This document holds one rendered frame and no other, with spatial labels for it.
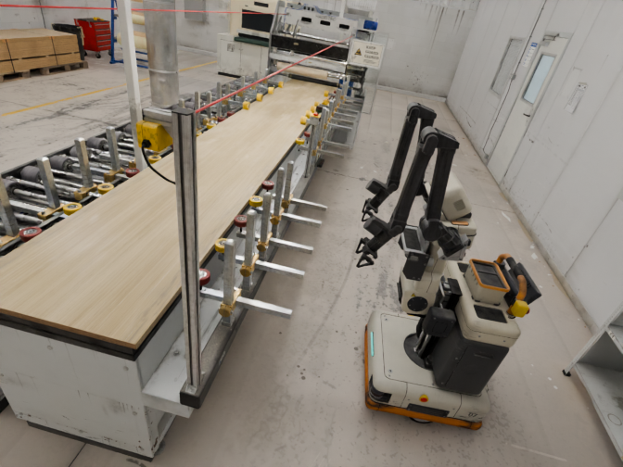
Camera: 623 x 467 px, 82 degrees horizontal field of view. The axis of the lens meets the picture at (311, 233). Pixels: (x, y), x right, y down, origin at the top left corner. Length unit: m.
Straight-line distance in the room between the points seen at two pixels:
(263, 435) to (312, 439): 0.26
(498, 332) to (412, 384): 0.57
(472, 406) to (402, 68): 10.87
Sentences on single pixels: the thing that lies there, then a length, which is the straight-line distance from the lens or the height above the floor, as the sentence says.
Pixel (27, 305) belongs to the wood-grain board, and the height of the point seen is 0.90.
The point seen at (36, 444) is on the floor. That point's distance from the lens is 2.37.
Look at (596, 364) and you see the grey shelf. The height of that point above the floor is 0.15.
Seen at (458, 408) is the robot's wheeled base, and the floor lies 0.23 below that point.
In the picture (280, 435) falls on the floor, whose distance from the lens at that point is 2.20.
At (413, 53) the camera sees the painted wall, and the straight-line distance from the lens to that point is 12.23.
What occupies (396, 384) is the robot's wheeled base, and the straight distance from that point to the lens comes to 2.17.
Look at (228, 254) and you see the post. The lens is 1.41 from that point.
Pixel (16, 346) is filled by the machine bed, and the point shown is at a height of 0.69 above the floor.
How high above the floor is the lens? 1.94
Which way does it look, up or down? 32 degrees down
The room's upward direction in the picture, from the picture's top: 10 degrees clockwise
